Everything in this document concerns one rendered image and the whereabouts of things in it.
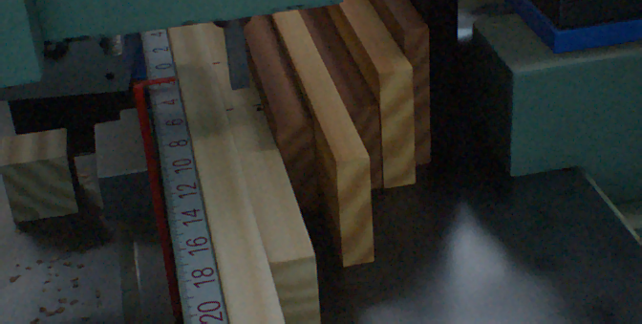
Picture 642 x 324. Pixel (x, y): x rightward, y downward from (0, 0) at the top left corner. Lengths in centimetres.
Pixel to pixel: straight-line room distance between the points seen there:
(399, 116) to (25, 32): 18
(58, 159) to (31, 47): 27
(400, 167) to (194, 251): 16
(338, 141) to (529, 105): 11
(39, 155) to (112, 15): 25
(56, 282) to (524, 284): 31
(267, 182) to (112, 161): 23
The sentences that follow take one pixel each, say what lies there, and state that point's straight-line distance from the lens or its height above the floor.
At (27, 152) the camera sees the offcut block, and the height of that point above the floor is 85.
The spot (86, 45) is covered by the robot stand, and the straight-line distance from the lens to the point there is 111.
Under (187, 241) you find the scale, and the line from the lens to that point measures 42.
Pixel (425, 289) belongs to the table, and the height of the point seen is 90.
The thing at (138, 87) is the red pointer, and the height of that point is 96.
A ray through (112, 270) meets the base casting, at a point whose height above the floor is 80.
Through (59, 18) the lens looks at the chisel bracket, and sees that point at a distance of 48.
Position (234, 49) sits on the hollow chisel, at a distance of 52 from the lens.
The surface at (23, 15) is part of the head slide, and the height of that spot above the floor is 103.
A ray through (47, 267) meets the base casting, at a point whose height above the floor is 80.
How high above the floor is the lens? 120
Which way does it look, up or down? 31 degrees down
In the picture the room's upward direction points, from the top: 4 degrees counter-clockwise
